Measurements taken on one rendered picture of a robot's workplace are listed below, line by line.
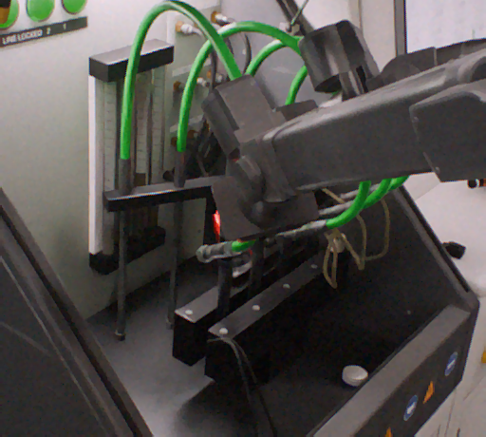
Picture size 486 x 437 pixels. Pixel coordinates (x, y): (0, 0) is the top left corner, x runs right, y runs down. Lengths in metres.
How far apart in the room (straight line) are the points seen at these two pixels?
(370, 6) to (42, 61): 0.54
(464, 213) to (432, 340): 0.38
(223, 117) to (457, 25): 1.00
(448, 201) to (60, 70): 0.79
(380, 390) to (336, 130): 0.69
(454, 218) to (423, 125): 1.22
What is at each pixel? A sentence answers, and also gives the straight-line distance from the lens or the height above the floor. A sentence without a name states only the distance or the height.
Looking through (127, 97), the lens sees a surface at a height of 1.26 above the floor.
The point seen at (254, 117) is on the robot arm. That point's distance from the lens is 0.79.
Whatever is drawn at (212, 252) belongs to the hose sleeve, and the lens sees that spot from 1.07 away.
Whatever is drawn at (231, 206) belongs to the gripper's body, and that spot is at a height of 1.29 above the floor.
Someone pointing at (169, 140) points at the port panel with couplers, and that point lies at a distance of 1.49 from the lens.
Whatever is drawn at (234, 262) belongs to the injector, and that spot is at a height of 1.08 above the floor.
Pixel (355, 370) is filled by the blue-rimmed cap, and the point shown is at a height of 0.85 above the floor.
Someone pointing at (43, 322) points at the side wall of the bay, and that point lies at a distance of 0.96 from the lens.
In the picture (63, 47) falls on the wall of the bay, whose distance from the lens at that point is 1.27.
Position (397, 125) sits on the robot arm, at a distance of 0.51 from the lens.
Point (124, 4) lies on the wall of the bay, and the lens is 1.34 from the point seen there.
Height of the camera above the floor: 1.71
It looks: 28 degrees down
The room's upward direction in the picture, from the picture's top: 6 degrees clockwise
